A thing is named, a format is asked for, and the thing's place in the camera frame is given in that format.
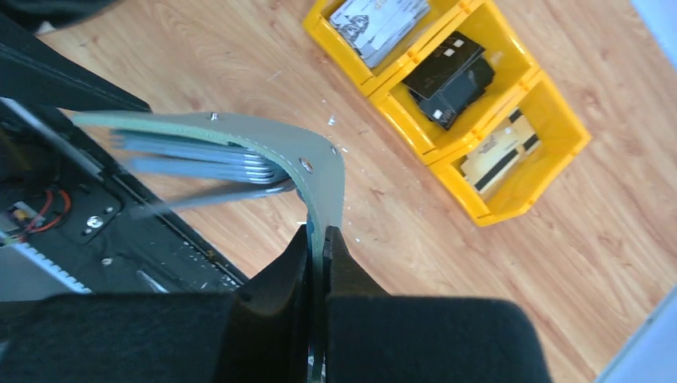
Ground yellow bin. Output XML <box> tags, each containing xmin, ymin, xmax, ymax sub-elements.
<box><xmin>429</xmin><ymin>71</ymin><xmax>591</xmax><ymax>227</ymax></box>
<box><xmin>303</xmin><ymin>0</ymin><xmax>480</xmax><ymax>97</ymax></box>
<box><xmin>369</xmin><ymin>1</ymin><xmax>539</xmax><ymax>164</ymax></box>

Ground beige cards in right bin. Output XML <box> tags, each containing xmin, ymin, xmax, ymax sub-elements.
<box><xmin>461</xmin><ymin>109</ymin><xmax>540</xmax><ymax>198</ymax></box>

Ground right yellow bin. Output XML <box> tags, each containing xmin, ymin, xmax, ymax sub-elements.
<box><xmin>429</xmin><ymin>71</ymin><xmax>591</xmax><ymax>227</ymax></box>

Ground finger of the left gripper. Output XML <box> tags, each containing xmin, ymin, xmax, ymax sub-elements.
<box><xmin>1</xmin><ymin>14</ymin><xmax>151</xmax><ymax>112</ymax></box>

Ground silver cards in left bin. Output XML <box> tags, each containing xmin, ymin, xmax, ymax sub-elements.
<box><xmin>330</xmin><ymin>0</ymin><xmax>430</xmax><ymax>69</ymax></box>

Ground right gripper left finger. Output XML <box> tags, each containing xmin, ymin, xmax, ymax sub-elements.
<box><xmin>1</xmin><ymin>227</ymin><xmax>311</xmax><ymax>382</ymax></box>

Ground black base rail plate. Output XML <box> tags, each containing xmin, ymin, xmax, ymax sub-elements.
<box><xmin>1</xmin><ymin>98</ymin><xmax>246</xmax><ymax>302</ymax></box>

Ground left yellow bin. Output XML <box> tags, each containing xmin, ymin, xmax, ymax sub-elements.
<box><xmin>303</xmin><ymin>0</ymin><xmax>480</xmax><ymax>97</ymax></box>

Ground middle yellow bin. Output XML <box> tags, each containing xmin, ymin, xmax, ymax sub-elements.
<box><xmin>369</xmin><ymin>1</ymin><xmax>539</xmax><ymax>164</ymax></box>

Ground black card holder in bin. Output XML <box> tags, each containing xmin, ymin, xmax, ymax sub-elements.
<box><xmin>403</xmin><ymin>31</ymin><xmax>495</xmax><ymax>130</ymax></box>

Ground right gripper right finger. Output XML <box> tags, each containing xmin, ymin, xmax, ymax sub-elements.
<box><xmin>325</xmin><ymin>227</ymin><xmax>552</xmax><ymax>382</ymax></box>

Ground green card holder wallet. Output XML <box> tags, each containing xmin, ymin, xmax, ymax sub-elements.
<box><xmin>72</xmin><ymin>112</ymin><xmax>345</xmax><ymax>292</ymax></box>

